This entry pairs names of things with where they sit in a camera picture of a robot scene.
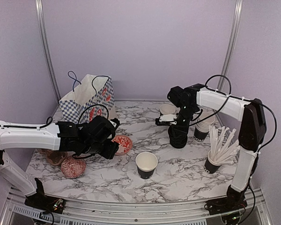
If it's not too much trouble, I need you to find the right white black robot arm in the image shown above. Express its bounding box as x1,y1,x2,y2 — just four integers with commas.
159,83,270,210

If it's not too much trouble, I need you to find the bundle of white wrapped straws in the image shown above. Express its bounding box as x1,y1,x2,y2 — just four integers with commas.
207,125,240,165

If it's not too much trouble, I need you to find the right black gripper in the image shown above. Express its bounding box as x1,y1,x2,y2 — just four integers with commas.
172,104,197,138

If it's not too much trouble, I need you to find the stack of black lids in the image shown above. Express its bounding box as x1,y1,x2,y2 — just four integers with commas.
168,127,188,149

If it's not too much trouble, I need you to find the red floral ceramic bowl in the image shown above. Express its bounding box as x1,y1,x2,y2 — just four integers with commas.
112,135,133,156

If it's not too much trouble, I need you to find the brown cardboard cup carrier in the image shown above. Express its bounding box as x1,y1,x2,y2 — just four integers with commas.
37,149,67,166

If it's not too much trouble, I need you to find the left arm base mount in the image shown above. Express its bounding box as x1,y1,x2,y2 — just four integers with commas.
25,178,66,214

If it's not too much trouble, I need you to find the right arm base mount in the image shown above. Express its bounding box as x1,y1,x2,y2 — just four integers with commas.
204,185,248,215

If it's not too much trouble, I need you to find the red geometric ceramic bowl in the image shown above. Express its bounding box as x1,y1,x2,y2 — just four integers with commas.
61,156,86,179

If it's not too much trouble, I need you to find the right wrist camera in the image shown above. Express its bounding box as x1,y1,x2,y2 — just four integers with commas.
155,114,177,126

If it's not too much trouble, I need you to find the aluminium front frame rail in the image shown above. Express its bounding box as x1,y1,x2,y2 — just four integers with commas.
0,187,273,225

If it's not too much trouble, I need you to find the black cup holding straws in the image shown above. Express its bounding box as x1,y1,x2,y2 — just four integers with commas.
204,155,221,174

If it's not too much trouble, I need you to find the black paper coffee cup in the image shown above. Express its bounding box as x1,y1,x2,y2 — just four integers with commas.
135,152,158,180

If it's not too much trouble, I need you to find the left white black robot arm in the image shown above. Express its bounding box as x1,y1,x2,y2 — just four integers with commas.
0,116,120,209

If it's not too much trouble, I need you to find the blue checkered paper bag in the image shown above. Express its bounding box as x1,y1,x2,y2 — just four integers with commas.
59,71,116,124

